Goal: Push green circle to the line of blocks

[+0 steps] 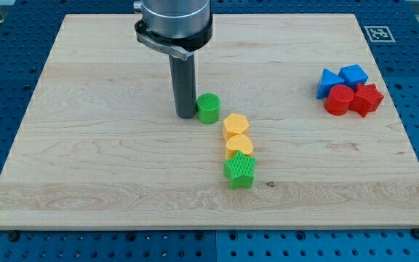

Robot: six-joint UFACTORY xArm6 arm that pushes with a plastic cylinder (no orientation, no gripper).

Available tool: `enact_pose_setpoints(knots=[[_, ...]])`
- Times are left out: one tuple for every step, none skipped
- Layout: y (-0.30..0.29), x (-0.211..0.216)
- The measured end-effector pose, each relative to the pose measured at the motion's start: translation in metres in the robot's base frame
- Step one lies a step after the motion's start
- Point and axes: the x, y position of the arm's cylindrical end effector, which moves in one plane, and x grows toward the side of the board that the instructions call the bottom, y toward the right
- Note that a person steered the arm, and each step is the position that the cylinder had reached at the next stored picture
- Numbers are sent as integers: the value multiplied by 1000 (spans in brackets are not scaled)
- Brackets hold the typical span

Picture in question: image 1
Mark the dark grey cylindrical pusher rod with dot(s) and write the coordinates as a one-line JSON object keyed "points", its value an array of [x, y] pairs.
{"points": [[183, 74]]}

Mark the green cylinder block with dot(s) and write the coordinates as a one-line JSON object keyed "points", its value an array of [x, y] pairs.
{"points": [[208, 107]]}

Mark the yellow hexagon block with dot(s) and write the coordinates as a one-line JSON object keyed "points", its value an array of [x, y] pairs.
{"points": [[235, 124]]}

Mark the yellow heart block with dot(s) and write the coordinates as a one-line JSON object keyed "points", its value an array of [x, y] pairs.
{"points": [[240, 143]]}

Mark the green star block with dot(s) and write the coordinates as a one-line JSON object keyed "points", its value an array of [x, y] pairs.
{"points": [[240, 170]]}

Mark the light wooden board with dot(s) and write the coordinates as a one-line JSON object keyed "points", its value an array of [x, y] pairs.
{"points": [[101, 148]]}

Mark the blue triangle block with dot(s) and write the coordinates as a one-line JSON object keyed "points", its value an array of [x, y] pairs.
{"points": [[327, 81]]}

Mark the red cylinder block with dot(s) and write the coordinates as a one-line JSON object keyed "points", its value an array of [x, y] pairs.
{"points": [[339, 100]]}

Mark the blue cube block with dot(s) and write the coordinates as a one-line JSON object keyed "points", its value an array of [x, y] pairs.
{"points": [[353, 75]]}

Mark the red star block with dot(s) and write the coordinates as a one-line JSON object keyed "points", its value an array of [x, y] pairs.
{"points": [[367, 99]]}

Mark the white fiducial marker tag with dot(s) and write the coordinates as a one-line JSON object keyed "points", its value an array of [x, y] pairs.
{"points": [[379, 34]]}

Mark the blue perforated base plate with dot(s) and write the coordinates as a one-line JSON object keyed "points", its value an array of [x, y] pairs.
{"points": [[27, 33]]}

